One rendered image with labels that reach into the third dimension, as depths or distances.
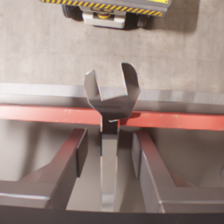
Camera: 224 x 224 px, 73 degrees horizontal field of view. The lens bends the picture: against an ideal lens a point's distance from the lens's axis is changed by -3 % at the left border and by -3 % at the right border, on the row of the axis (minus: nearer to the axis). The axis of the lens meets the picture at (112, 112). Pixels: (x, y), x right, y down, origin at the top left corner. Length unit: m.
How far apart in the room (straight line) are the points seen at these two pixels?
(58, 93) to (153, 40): 1.03
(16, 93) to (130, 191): 0.19
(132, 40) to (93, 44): 0.27
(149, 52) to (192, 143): 1.01
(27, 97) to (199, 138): 0.22
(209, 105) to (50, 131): 0.20
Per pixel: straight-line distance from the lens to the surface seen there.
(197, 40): 1.31
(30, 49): 1.29
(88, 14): 1.11
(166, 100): 0.22
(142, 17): 1.09
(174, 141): 0.19
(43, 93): 0.23
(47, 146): 0.20
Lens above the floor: 1.08
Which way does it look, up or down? 88 degrees down
